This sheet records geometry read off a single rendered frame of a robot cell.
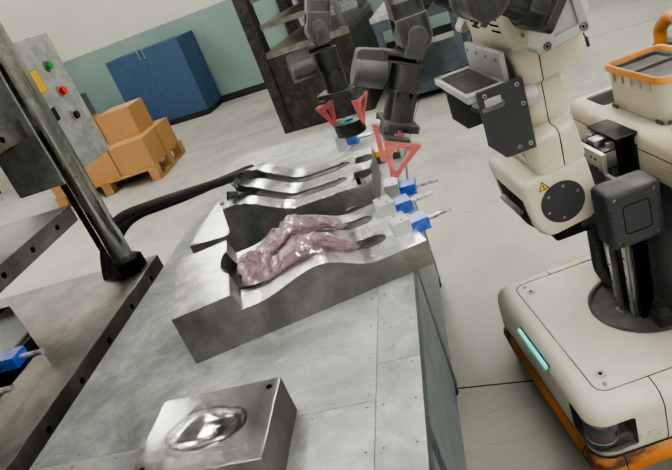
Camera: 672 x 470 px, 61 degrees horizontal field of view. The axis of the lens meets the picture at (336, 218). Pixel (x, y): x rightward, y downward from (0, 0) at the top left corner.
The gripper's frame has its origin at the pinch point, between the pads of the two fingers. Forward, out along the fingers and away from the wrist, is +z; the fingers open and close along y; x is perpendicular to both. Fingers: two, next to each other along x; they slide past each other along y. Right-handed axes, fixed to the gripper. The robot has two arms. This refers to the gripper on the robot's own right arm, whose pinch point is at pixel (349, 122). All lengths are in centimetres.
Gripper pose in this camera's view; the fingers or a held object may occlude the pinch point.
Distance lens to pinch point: 148.8
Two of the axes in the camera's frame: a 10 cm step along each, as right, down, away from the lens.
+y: 8.7, -0.9, -4.9
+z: 3.1, 8.6, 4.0
